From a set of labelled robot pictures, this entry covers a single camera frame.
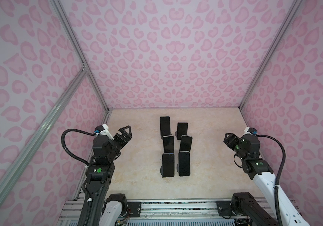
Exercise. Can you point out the aluminium diagonal frame bar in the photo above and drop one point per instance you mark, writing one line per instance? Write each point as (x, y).
(15, 171)

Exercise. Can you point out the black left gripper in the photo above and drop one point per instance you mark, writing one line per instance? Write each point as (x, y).
(123, 142)

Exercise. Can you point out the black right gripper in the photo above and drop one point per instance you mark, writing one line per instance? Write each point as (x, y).
(235, 139)

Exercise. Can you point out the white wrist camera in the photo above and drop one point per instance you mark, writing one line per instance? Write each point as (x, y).
(103, 130)
(250, 131)

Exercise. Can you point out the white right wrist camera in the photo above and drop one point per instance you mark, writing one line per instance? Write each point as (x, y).
(250, 131)

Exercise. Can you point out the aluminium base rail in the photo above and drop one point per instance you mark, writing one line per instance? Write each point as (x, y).
(118, 206)

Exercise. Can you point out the aluminium frame post back right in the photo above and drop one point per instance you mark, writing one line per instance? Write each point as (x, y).
(285, 25)

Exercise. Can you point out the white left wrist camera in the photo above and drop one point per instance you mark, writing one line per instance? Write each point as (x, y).
(103, 130)

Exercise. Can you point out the aluminium frame post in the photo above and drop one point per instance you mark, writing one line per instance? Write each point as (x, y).
(285, 25)
(66, 24)

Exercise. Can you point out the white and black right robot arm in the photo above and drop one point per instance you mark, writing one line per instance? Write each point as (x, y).
(247, 149)

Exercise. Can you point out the black phone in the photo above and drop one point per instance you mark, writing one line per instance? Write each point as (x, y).
(168, 162)
(184, 166)
(185, 143)
(182, 128)
(165, 126)
(168, 144)

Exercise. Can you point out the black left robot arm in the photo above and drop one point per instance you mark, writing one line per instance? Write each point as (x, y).
(106, 149)

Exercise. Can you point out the aluminium frame post back left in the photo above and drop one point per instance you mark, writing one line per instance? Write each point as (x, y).
(66, 24)

